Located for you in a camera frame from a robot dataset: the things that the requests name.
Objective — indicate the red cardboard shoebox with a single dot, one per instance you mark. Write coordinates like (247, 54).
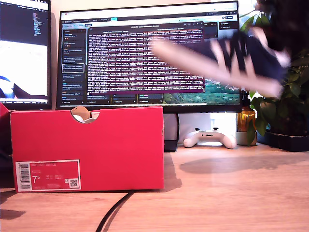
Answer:
(96, 149)

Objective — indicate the red shoebox lid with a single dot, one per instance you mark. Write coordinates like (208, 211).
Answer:
(3, 111)

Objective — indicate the dark monitor stand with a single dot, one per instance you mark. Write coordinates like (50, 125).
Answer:
(171, 146)

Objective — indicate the white game controller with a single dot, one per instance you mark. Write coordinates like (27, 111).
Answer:
(207, 139)

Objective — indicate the wide black computer monitor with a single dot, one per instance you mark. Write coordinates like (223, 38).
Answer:
(120, 60)

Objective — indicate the pale green cup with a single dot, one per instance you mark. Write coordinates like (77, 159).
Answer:
(241, 139)

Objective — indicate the amber pump bottle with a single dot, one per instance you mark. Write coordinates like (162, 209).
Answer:
(245, 118)

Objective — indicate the black planter tray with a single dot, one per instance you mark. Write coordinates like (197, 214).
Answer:
(289, 142)

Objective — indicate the green leafy houseplant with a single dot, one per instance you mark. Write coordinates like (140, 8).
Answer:
(294, 101)

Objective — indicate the small black computer monitor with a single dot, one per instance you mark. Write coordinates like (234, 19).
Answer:
(24, 24)

